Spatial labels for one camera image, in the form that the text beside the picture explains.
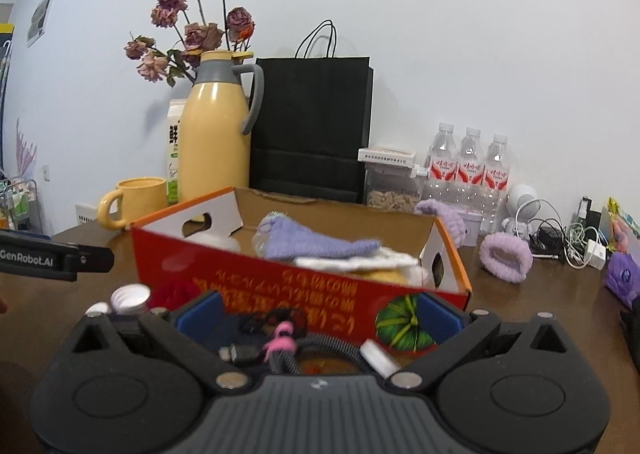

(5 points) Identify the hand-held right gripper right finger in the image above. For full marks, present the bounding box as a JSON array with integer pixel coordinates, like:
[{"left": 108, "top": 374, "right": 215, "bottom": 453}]
[{"left": 387, "top": 291, "right": 568, "bottom": 392}]

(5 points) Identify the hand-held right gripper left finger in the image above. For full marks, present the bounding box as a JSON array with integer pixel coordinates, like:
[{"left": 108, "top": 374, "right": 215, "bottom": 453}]
[{"left": 70, "top": 291, "right": 251, "bottom": 392}]

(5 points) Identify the white bottle cap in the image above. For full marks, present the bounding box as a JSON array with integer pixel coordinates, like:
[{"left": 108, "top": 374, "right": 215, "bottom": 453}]
[{"left": 110, "top": 284, "right": 151, "bottom": 313}]

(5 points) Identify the black cable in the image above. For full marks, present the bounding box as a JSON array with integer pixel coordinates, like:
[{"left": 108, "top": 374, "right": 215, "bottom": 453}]
[{"left": 237, "top": 308, "right": 311, "bottom": 335}]

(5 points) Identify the yellow and white plush toy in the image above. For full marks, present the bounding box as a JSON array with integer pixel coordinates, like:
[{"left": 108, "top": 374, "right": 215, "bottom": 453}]
[{"left": 350, "top": 264, "right": 436, "bottom": 290}]

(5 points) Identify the red cardboard box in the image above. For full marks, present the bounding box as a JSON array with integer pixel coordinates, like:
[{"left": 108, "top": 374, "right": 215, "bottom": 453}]
[{"left": 129, "top": 186, "right": 472, "bottom": 352}]

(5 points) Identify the white knitted cloth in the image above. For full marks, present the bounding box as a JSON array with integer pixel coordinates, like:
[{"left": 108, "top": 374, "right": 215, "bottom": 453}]
[{"left": 294, "top": 246, "right": 421, "bottom": 272}]

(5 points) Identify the braided cable with pink tie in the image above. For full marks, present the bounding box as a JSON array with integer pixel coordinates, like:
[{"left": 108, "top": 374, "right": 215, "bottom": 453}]
[{"left": 220, "top": 321, "right": 381, "bottom": 377}]

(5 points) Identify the purple woven pouch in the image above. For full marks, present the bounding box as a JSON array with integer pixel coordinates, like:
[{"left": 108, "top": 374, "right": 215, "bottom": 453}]
[{"left": 260, "top": 216, "right": 383, "bottom": 262}]

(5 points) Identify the yellow mug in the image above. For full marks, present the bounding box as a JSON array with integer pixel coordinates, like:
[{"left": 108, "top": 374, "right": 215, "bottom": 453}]
[{"left": 97, "top": 177, "right": 168, "bottom": 231}]

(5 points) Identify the purple fluffy headband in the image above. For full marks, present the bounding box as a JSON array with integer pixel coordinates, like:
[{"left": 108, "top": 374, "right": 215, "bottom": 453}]
[
  {"left": 415, "top": 199, "right": 468, "bottom": 247},
  {"left": 480, "top": 232, "right": 533, "bottom": 282}
]

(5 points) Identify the white milk carton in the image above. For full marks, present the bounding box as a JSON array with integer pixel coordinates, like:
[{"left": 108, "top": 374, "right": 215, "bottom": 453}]
[{"left": 166, "top": 99, "right": 187, "bottom": 206}]

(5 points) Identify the clear food container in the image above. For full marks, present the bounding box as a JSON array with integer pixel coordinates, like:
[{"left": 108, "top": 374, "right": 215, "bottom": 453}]
[{"left": 358, "top": 146, "right": 428, "bottom": 214}]

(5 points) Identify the white robot-shaped lamp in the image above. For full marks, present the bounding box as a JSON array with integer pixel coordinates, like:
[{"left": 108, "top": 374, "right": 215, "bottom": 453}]
[{"left": 501, "top": 183, "right": 542, "bottom": 237}]

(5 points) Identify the clear water bottle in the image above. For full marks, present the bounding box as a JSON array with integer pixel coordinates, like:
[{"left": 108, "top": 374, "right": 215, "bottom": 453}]
[
  {"left": 457, "top": 126, "right": 486, "bottom": 215},
  {"left": 425, "top": 122, "right": 458, "bottom": 205},
  {"left": 482, "top": 134, "right": 512, "bottom": 235}
]

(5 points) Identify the yellow thermos jug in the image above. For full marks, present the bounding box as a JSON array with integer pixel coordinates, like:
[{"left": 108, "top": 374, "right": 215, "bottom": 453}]
[{"left": 179, "top": 50, "right": 265, "bottom": 207}]

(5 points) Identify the white charger block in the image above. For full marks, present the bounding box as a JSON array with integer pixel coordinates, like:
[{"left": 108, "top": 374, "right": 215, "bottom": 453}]
[{"left": 585, "top": 240, "right": 607, "bottom": 270}]

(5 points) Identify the black power adapter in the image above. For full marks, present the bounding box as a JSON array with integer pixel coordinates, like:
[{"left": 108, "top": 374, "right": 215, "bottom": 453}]
[{"left": 577, "top": 196, "right": 601, "bottom": 230}]

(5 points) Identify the purple bag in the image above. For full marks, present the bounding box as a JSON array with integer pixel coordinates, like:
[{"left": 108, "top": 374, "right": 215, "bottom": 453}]
[{"left": 603, "top": 251, "right": 640, "bottom": 310}]

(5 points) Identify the colourful snack packet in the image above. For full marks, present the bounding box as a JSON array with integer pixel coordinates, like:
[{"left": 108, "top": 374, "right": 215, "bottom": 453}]
[{"left": 606, "top": 197, "right": 640, "bottom": 252}]

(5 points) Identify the black paper bag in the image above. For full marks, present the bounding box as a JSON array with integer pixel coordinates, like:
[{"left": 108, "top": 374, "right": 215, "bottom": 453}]
[{"left": 248, "top": 20, "right": 374, "bottom": 205}]

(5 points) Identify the dried rose bouquet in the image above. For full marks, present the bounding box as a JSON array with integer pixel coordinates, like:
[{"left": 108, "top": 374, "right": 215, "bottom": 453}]
[{"left": 124, "top": 0, "right": 256, "bottom": 87}]

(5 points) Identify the wire rack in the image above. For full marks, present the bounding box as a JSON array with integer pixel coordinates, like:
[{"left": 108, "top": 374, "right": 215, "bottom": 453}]
[{"left": 0, "top": 176, "right": 42, "bottom": 235}]

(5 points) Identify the purple plant wall decal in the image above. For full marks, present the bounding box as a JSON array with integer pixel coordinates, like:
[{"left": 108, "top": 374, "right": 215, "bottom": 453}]
[{"left": 14, "top": 118, "right": 40, "bottom": 178}]

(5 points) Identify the tangle of cables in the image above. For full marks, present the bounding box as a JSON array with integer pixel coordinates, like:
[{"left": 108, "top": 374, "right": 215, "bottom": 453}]
[{"left": 530, "top": 216, "right": 601, "bottom": 265}]

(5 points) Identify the wall poster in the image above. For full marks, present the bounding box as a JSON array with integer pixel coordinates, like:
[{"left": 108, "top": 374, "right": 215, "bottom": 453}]
[{"left": 27, "top": 0, "right": 57, "bottom": 47}]

